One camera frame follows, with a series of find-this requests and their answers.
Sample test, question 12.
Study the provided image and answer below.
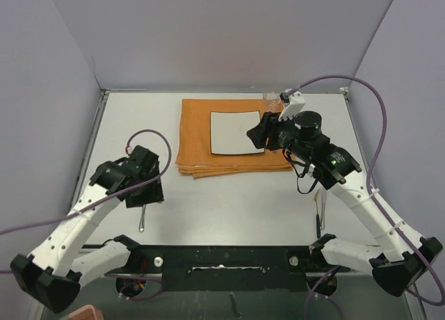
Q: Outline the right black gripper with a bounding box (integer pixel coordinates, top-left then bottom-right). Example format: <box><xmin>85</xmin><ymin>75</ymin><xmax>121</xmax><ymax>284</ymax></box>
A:
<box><xmin>248</xmin><ymin>110</ymin><xmax>311</xmax><ymax>161</ymax></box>

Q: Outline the clear drinking glass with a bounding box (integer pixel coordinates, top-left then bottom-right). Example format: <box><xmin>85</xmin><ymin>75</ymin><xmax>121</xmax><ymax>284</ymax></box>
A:
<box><xmin>262</xmin><ymin>92</ymin><xmax>283</xmax><ymax>113</ymax></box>

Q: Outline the white square plate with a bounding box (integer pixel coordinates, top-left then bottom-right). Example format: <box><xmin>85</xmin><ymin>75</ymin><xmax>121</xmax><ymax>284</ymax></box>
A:
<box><xmin>210</xmin><ymin>111</ymin><xmax>264</xmax><ymax>155</ymax></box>

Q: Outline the orange cloth placemat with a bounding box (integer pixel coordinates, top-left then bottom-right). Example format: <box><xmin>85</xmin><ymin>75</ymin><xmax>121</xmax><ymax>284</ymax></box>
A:
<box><xmin>175</xmin><ymin>99</ymin><xmax>291</xmax><ymax>179</ymax></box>

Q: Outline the silver butter knife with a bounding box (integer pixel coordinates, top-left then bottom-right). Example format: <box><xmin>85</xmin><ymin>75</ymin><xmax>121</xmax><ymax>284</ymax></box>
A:
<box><xmin>138</xmin><ymin>205</ymin><xmax>146</xmax><ymax>233</ymax></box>

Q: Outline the green handled gold fork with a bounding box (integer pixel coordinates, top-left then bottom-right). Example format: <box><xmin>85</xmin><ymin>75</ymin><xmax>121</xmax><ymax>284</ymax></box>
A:
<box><xmin>314</xmin><ymin>189</ymin><xmax>321</xmax><ymax>239</ymax></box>

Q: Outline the green handled silver knife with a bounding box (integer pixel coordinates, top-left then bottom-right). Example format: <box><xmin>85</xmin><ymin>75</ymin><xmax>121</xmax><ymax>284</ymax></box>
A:
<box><xmin>321</xmin><ymin>189</ymin><xmax>327</xmax><ymax>230</ymax></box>

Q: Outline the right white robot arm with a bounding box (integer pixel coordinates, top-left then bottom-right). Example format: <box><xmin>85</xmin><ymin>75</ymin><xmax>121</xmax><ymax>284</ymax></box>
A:
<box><xmin>247</xmin><ymin>111</ymin><xmax>443</xmax><ymax>296</ymax></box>

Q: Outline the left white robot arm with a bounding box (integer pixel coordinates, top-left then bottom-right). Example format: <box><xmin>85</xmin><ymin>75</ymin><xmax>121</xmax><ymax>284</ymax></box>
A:
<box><xmin>10</xmin><ymin>145</ymin><xmax>164</xmax><ymax>314</ymax></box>

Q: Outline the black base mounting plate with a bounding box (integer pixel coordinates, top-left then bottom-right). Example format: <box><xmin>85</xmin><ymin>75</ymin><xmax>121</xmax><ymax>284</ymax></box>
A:
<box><xmin>110</xmin><ymin>246</ymin><xmax>331</xmax><ymax>292</ymax></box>

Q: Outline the pink box corner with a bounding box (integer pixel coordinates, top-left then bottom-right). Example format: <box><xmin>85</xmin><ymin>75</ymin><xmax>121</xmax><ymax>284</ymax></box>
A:
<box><xmin>67</xmin><ymin>305</ymin><xmax>104</xmax><ymax>320</ymax></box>

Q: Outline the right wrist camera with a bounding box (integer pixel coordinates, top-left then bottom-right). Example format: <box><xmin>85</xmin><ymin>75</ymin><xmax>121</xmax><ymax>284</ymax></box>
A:
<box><xmin>293</xmin><ymin>111</ymin><xmax>322</xmax><ymax>141</ymax></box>

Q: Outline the aluminium frame rail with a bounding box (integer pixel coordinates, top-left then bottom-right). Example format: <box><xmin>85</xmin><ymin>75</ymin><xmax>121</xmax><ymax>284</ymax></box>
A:
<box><xmin>27</xmin><ymin>245</ymin><xmax>427</xmax><ymax>320</ymax></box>

